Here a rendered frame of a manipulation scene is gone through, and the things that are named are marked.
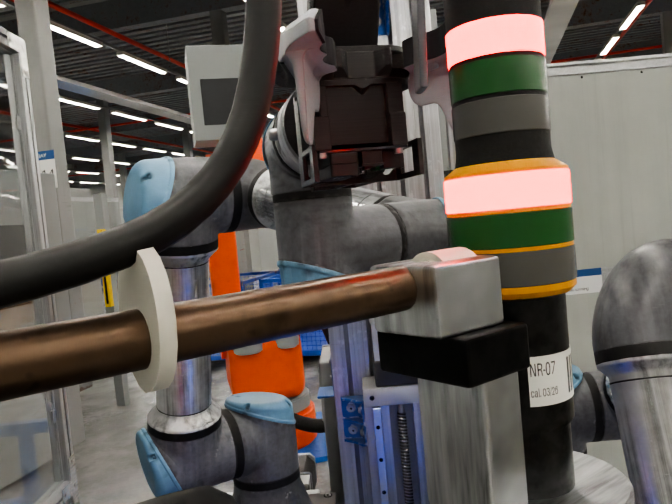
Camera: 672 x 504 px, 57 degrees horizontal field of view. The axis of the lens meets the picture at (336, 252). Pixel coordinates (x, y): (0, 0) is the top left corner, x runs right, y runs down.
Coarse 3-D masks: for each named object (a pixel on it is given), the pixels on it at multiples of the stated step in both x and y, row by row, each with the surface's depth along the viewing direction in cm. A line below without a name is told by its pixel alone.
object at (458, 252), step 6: (426, 252) 20; (432, 252) 20; (438, 252) 20; (444, 252) 20; (450, 252) 20; (456, 252) 20; (462, 252) 20; (468, 252) 20; (414, 258) 20; (420, 258) 20; (426, 258) 20; (432, 258) 20; (438, 258) 19; (444, 258) 19; (450, 258) 20; (456, 258) 20
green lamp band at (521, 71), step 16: (464, 64) 21; (480, 64) 21; (496, 64) 21; (512, 64) 20; (528, 64) 21; (544, 64) 21; (464, 80) 21; (480, 80) 21; (496, 80) 21; (512, 80) 20; (528, 80) 21; (544, 80) 21; (464, 96) 21
